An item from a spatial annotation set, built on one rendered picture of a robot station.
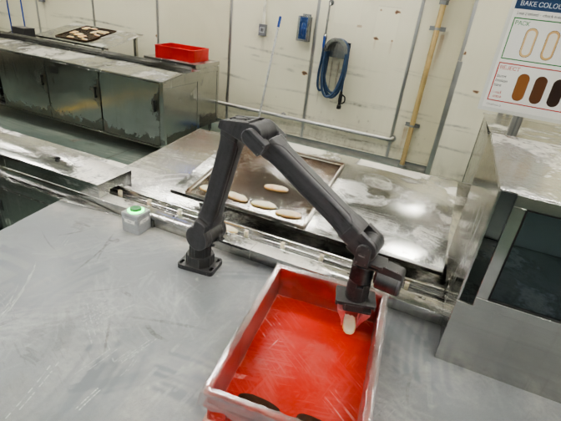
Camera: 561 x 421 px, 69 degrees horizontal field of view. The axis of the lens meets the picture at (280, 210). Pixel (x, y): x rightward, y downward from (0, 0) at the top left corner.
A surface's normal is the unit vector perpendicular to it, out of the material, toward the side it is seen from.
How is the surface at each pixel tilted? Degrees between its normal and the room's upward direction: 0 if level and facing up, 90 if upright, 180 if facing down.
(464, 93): 90
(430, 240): 10
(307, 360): 0
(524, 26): 90
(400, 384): 0
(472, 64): 90
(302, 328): 0
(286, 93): 90
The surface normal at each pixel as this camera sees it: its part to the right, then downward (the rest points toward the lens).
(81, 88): -0.40, 0.39
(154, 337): 0.11, -0.88
